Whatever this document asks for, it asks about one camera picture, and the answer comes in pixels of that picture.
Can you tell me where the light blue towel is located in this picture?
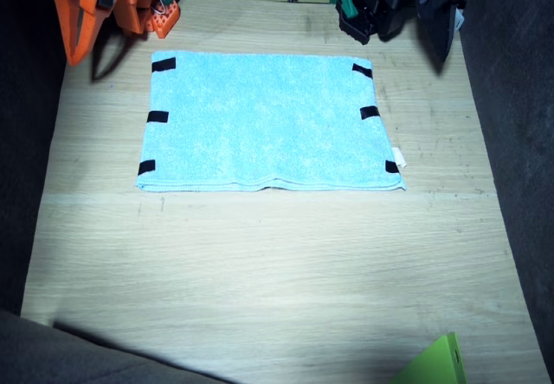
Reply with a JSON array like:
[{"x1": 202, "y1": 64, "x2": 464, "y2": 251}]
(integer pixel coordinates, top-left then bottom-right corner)
[{"x1": 134, "y1": 50, "x2": 408, "y2": 194}]

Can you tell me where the lime green plastic wedge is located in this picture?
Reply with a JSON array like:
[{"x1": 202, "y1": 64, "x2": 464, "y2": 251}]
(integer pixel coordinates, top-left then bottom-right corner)
[{"x1": 389, "y1": 331, "x2": 468, "y2": 384}]

